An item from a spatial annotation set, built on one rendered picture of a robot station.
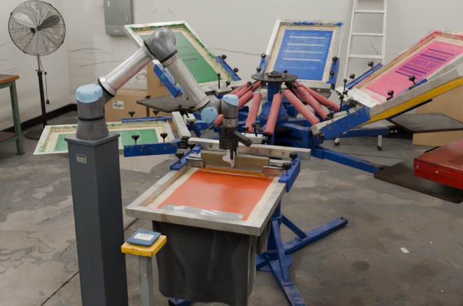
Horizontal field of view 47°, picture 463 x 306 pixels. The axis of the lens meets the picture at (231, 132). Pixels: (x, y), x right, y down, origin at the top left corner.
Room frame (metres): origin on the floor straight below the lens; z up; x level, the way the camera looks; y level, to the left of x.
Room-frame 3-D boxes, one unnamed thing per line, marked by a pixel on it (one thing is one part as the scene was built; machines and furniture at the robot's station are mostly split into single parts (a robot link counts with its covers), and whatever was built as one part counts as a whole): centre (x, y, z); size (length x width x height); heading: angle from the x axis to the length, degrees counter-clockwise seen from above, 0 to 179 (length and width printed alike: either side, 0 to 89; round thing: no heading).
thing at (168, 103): (3.85, 0.18, 0.91); 1.34 x 0.40 x 0.08; 42
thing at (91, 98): (2.43, 0.66, 1.37); 0.13 x 0.12 x 0.14; 0
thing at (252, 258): (2.23, -0.13, 0.74); 0.46 x 0.04 x 0.42; 162
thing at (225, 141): (2.56, 0.01, 1.15); 0.09 x 0.08 x 0.12; 72
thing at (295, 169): (2.49, -0.29, 0.98); 0.30 x 0.05 x 0.07; 162
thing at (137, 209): (2.35, 0.05, 0.97); 0.79 x 0.58 x 0.04; 162
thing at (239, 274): (2.07, 0.14, 0.74); 0.45 x 0.03 x 0.43; 72
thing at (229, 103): (2.55, 0.01, 1.31); 0.09 x 0.08 x 0.11; 90
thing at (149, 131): (3.16, 0.61, 1.05); 1.08 x 0.61 x 0.23; 102
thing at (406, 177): (2.85, -0.72, 0.91); 1.34 x 0.40 x 0.08; 42
